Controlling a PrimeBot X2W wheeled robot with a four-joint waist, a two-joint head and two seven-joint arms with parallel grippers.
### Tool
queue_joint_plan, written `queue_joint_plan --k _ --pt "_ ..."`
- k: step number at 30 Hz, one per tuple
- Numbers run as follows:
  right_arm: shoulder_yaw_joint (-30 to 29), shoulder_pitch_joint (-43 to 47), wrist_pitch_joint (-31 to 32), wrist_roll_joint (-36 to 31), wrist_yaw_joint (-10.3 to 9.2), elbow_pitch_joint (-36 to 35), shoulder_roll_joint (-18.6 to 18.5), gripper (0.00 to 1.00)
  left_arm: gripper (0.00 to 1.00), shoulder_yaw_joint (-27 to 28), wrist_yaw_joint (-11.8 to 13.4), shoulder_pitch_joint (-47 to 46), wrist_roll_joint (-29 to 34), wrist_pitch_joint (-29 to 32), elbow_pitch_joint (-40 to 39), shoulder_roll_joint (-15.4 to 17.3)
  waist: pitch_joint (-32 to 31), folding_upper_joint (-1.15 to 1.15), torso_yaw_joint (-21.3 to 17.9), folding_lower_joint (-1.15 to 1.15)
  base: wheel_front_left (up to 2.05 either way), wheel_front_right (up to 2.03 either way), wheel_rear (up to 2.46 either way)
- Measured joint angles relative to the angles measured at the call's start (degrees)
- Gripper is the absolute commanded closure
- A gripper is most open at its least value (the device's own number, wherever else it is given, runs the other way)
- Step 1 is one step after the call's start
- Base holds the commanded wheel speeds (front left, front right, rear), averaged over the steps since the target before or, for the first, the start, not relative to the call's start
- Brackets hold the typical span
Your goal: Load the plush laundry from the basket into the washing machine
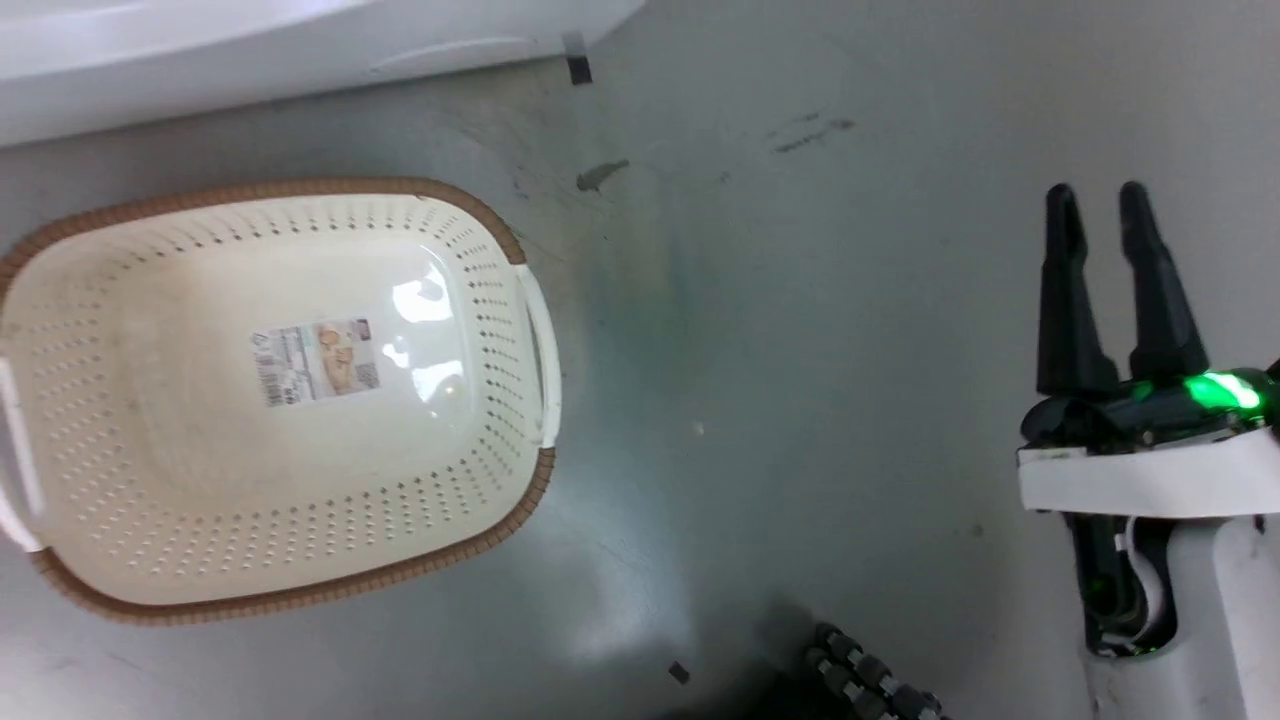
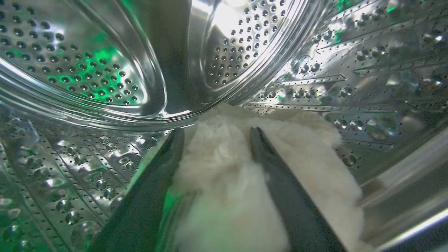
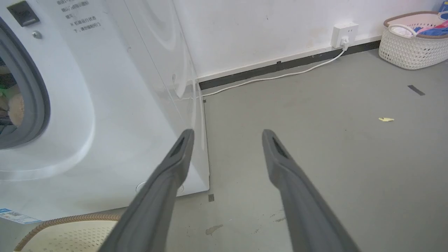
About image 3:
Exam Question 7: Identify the cream laundry basket brown rim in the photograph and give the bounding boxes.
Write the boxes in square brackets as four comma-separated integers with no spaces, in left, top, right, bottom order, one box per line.
[13,213,121,252]

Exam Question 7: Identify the white wall power socket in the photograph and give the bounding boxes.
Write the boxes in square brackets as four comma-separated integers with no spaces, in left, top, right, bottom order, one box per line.
[331,22,359,49]

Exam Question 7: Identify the white power cable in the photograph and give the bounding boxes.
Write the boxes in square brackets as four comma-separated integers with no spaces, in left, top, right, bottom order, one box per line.
[201,41,350,98]

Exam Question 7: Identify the white woven laundry basket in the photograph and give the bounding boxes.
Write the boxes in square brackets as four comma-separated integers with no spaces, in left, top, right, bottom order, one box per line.
[378,11,448,70]

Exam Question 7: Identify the colourful clothes in basket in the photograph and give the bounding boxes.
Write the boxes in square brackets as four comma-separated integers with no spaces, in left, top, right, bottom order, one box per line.
[391,2,448,37]

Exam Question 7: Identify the grey rubber door seal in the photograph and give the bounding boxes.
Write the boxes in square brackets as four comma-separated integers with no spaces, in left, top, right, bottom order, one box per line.
[0,17,51,150]

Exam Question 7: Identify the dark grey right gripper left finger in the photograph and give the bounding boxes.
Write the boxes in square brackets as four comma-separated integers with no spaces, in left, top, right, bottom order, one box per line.
[98,129,195,252]

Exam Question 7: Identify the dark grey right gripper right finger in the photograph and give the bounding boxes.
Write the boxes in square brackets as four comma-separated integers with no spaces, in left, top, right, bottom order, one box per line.
[262,129,361,252]

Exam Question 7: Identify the plush toys inside drum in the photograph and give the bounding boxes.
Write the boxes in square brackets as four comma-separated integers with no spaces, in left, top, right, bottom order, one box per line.
[0,58,25,135]

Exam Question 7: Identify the white front-load washing machine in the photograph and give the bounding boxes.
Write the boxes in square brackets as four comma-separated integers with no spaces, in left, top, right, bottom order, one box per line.
[0,0,210,242]

